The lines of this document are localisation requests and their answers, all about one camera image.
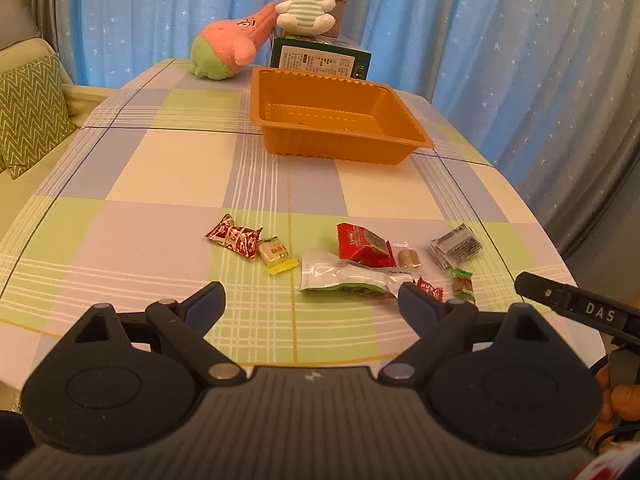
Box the red patterned candy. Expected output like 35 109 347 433
205 214 262 259

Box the clear brown candy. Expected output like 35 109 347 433
392 243 421 269

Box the red snack packet with label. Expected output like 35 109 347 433
336 222 396 268

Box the right hand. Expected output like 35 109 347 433
590 365 640 454

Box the small red candy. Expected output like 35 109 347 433
416 278 444 301

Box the beige cushion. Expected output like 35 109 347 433
0 0 40 50

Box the yellow green candy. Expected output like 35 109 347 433
258 236 298 275

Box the silver snack pouch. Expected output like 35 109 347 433
300 249 419 298

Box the light green sofa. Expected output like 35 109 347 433
1 38 113 233

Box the white bunny plush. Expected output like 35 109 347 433
276 0 336 37

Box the green zigzag cushion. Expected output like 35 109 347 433
1 55 76 180

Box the checked tablecloth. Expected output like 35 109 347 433
1 59 570 388

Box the pink green plush toy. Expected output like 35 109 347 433
190 2 278 80

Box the green carton box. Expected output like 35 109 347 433
270 35 371 80

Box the grey sachet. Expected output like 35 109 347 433
427 223 483 269

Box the orange plastic tray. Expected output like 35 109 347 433
250 67 434 166

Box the blue star curtain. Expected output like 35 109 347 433
32 0 639 256

